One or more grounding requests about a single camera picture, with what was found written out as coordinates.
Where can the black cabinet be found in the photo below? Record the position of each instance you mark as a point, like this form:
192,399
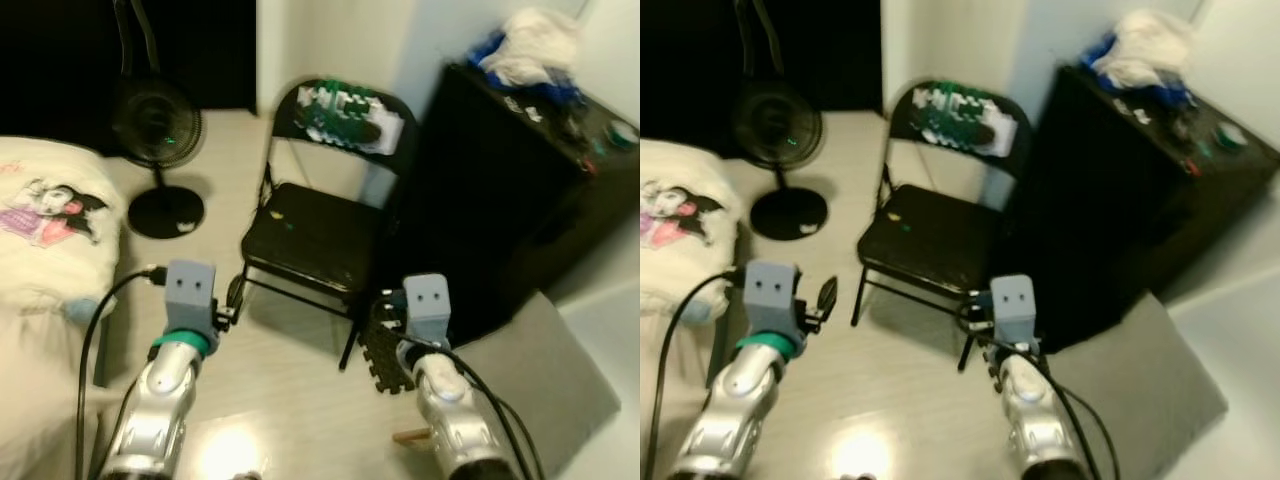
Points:
1110,200
500,200

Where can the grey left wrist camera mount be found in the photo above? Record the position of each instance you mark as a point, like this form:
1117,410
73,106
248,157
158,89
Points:
772,298
190,295

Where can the grey fabric pillow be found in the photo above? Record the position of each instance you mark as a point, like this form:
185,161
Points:
540,380
1130,390

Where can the small red object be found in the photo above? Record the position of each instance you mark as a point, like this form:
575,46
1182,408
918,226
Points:
588,166
1191,168

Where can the black pedestal fan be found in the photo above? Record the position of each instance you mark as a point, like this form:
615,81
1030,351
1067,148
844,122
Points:
775,125
155,120

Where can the small white paper item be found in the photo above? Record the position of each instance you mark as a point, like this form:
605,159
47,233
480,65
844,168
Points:
1132,112
525,108

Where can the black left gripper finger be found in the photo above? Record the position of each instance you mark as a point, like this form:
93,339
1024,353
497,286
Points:
828,294
237,294

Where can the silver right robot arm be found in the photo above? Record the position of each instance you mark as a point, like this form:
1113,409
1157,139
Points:
1030,410
450,410

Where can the small round green object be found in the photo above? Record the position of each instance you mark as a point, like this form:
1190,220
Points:
1232,137
624,137

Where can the black foam puzzle mat piece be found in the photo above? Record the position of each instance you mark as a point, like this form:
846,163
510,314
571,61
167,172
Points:
385,360
994,368

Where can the green and white patterned cloth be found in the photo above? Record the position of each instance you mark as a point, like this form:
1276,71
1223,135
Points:
340,115
955,118

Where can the cream cartoon print quilt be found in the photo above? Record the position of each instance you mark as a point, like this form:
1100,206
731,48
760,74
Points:
40,270
670,270

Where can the small wooden block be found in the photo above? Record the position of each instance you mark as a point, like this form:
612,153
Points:
412,437

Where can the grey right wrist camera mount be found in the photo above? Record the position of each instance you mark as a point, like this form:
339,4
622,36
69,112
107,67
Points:
1014,312
428,310

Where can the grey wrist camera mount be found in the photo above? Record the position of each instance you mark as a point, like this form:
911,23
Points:
428,310
190,295
1014,312
772,298

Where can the crumpled white cloth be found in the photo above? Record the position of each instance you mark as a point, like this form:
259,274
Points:
540,45
1150,45

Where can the black folding chair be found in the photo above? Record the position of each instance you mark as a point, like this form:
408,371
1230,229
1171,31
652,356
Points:
925,245
310,240

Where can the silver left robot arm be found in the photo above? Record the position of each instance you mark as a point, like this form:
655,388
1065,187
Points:
160,400
730,410

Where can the blue cloth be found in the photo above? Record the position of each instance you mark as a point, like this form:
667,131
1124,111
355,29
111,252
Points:
490,50
1105,50

